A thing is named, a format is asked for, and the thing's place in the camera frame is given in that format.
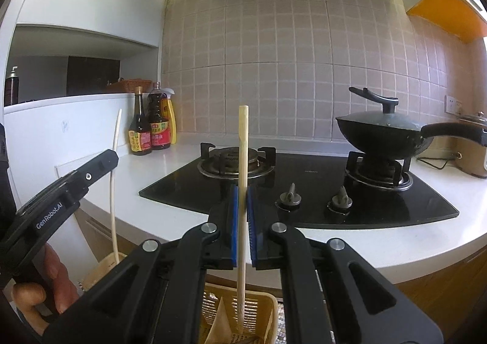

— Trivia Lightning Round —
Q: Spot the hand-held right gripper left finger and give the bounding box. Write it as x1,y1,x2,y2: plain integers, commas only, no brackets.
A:
42,184,240,344

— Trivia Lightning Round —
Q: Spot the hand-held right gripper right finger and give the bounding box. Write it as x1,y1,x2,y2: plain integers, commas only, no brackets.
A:
247,186,444,344

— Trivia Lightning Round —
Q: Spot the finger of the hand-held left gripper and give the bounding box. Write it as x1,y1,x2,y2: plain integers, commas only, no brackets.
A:
57,149,119,198

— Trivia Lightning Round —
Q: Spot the white chopstick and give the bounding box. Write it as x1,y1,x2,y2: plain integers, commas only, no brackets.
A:
110,108,123,265

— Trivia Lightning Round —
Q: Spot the yellow plastic utensil basket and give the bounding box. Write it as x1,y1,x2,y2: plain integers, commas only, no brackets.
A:
82,252,279,344

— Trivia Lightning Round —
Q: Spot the wooden chopstick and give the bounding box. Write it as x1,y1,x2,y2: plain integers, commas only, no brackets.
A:
238,105,250,333

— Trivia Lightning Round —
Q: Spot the person's left hand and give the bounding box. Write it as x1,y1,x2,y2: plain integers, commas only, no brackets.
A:
11,243,79,334

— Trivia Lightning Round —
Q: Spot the grey stove knob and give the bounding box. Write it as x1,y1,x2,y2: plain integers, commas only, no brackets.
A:
279,183,302,208
327,187,352,213

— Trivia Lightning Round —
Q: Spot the slim soy sauce bottle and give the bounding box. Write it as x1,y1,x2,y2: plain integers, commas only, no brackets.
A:
128,86,153,156

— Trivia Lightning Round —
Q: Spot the gas burner with black grate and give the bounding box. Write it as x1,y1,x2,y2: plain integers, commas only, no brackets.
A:
344,152,414,191
198,143,277,179

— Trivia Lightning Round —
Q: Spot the black glass gas stove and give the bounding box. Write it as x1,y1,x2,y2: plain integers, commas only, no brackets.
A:
139,142,460,230

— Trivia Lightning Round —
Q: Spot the large dark sauce bottle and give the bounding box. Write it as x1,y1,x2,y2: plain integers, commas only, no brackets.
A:
148,82,172,150

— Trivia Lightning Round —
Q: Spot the brown wicker basket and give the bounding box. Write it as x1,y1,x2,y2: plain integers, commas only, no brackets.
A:
107,79,153,94

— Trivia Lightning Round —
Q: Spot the yellow spray bottle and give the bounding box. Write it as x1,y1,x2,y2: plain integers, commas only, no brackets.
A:
165,88,178,145

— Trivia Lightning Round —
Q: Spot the woven striped mat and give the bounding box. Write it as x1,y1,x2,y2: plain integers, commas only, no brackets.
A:
276,302,287,344

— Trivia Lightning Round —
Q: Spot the dark pump bottle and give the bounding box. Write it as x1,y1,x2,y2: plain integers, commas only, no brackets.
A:
5,66,19,107

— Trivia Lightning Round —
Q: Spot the black wok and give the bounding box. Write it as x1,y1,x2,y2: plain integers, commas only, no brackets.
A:
335,116,487,160

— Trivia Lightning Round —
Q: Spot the black wok lid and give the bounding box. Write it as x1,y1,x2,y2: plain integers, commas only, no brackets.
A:
337,87,423,132

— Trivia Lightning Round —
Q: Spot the wooden base cabinet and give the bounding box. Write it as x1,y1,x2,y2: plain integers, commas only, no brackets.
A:
74,211,487,344

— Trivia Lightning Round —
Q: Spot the beige rice cooker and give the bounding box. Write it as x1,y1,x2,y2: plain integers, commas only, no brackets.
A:
454,112,487,179

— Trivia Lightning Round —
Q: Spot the black power cable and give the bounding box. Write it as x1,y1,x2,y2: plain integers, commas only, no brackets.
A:
416,153,462,170

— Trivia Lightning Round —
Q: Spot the white wall socket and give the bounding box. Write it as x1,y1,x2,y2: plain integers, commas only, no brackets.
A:
445,95,463,115

